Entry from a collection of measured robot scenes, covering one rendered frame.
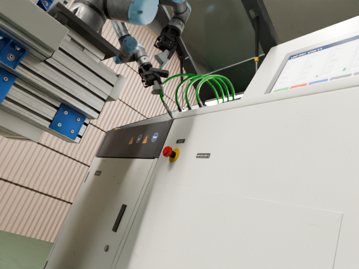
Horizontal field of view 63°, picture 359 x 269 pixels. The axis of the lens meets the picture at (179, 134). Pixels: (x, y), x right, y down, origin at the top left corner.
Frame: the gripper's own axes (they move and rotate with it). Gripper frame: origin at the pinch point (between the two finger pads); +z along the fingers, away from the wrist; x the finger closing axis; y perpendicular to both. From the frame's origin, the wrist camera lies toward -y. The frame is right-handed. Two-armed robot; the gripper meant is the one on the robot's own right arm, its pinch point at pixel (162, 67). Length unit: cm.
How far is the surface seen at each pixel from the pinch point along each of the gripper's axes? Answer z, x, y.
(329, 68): -3, 62, -31
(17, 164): 61, -216, 12
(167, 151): 44, 34, 1
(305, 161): 44, 80, -3
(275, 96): 27, 68, -3
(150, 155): 43.3, 16.6, -3.0
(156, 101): -85, -236, -106
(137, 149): 40.4, 2.8, -3.0
